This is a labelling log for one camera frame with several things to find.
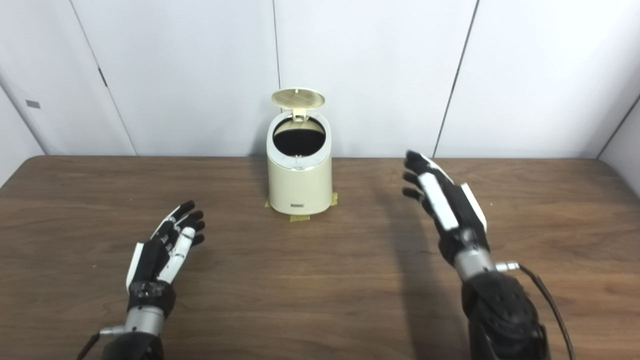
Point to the cream-colored bin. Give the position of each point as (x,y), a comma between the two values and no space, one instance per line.
(299,185)

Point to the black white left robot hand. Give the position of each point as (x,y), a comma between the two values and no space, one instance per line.
(150,260)

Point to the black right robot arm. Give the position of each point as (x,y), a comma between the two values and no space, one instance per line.
(500,310)

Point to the black wall panel hinge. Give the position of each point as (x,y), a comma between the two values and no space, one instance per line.
(102,77)

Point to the small grey wall label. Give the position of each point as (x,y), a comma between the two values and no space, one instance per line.
(33,104)

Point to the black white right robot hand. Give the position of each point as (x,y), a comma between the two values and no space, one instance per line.
(462,220)

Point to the round cream bin lid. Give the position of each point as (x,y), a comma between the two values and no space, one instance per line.
(297,98)

